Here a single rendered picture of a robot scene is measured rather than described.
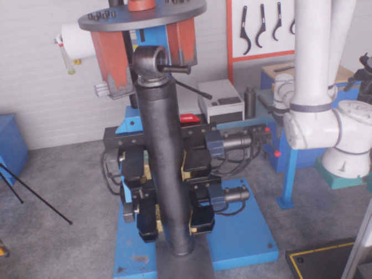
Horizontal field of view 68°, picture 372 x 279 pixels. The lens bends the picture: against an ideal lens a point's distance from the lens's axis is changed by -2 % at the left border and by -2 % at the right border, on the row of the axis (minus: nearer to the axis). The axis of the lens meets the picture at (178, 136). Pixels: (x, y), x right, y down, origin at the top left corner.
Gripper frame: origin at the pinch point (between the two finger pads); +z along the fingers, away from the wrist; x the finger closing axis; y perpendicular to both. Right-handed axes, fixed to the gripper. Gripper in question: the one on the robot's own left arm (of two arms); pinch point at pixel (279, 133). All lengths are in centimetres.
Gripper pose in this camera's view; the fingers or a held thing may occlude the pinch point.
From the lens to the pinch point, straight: 165.4
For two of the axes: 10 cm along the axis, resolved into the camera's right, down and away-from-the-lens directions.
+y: -9.9, 1.5, -0.3
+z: 1.1, 8.4, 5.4
